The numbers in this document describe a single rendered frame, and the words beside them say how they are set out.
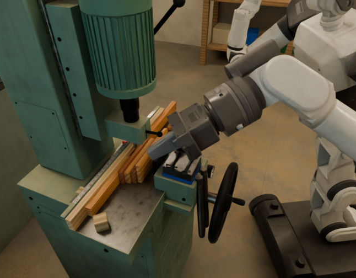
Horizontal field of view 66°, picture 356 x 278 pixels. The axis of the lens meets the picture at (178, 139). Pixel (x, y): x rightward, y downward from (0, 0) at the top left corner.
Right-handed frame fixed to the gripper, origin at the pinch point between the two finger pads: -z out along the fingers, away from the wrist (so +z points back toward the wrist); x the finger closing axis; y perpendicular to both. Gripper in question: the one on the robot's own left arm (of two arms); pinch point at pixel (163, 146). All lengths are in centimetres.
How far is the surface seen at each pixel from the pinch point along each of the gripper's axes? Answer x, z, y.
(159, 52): 363, 23, -78
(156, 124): 55, -5, -23
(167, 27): 396, 53, -60
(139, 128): 35.2, -7.8, -11.2
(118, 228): 16.0, -26.1, -25.5
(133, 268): 29, -41, -58
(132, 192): 27.9, -20.4, -25.7
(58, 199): 41, -48, -21
